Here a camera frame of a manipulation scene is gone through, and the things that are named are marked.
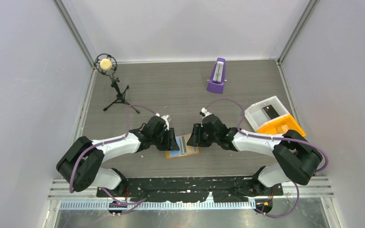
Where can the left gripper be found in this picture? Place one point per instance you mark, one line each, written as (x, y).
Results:
(170, 144)

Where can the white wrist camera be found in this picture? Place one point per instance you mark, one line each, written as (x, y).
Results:
(204, 113)
(167, 119)

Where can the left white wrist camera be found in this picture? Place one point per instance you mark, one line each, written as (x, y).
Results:
(167, 119)

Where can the aluminium frame rail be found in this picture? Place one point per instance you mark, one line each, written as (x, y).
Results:
(318, 187)

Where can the orange plastic bin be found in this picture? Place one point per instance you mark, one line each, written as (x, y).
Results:
(270, 127)

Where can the microphone on black tripod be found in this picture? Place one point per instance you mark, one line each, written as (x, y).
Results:
(107, 65)

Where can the orange leather card holder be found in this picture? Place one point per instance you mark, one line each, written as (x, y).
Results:
(176, 153)

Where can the black device in white bin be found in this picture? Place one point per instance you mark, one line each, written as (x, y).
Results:
(270, 112)

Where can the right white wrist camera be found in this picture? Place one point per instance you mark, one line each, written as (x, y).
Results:
(204, 113)

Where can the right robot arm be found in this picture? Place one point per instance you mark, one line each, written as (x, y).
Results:
(296, 160)

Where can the white plastic bin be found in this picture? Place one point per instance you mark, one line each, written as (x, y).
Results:
(255, 116)

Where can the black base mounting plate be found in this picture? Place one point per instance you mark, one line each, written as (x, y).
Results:
(190, 189)

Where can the purple metronome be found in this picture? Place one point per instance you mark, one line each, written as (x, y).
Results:
(217, 80)

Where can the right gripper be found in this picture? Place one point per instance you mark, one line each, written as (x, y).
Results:
(196, 139)

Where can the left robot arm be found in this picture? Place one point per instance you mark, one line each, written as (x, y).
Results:
(81, 164)

